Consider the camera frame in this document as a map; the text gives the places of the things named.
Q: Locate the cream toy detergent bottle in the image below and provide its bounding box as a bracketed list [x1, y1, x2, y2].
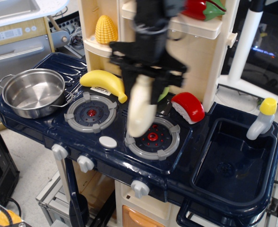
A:
[126, 74, 157, 138]

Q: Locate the red toy chili pepper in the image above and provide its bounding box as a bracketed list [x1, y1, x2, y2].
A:
[181, 0, 226, 21]

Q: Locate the cream toy kitchen shelf unit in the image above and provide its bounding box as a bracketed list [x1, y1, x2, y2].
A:
[78, 0, 239, 112]

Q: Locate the left grey stove knob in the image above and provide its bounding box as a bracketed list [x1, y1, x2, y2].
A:
[51, 144, 68, 161]

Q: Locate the right grey stove burner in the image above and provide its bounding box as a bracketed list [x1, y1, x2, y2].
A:
[125, 117, 180, 161]

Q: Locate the grey faucet with yellow cap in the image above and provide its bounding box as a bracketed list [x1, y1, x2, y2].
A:
[246, 97, 278, 140]

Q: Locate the toy dishwasher appliance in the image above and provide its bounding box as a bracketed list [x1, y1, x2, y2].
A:
[0, 0, 70, 126]

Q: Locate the orange toy drawer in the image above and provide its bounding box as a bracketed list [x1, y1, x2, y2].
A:
[122, 205, 164, 227]

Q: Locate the left grey stove burner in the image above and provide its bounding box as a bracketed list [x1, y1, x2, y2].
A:
[64, 92, 117, 134]

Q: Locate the navy toy sink basin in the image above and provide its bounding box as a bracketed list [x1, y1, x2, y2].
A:
[192, 118, 278, 206]

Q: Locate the navy toy kitchen countertop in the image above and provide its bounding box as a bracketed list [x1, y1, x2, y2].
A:
[0, 53, 278, 227]

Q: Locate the grey stove burner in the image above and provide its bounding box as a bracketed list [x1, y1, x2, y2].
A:
[64, 92, 117, 134]
[125, 117, 180, 161]

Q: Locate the yellow toy banana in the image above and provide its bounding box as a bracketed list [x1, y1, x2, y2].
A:
[80, 70, 128, 103]

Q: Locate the grey stove knob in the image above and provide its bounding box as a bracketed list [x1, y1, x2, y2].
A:
[51, 144, 68, 161]
[77, 155, 95, 173]
[131, 180, 150, 199]

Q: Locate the middle grey stove knob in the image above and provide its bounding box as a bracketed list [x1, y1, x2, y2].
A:
[77, 155, 95, 173]

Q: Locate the grey oval button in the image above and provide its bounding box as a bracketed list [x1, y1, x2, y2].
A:
[99, 136, 117, 148]

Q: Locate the stainless steel pot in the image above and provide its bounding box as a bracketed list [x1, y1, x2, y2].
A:
[0, 69, 73, 119]

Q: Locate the red and white toy sushi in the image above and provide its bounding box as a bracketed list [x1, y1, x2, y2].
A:
[171, 92, 205, 124]

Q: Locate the right grey stove knob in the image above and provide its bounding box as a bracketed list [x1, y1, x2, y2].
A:
[131, 180, 150, 199]

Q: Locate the yellow toy corn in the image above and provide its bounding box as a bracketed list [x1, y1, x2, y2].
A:
[95, 15, 118, 44]

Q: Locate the light green toy pear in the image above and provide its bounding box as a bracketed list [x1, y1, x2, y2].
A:
[157, 87, 169, 102]

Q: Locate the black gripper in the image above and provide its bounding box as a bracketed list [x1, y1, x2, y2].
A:
[109, 21, 187, 105]

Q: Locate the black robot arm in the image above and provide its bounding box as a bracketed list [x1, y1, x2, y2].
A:
[109, 0, 187, 105]

